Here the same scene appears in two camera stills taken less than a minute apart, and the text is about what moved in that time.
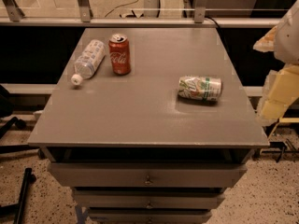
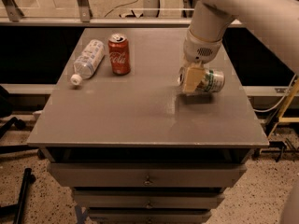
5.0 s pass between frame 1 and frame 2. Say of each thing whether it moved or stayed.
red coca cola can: stayed
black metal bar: stayed
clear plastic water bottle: stayed
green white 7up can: moved
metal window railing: stayed
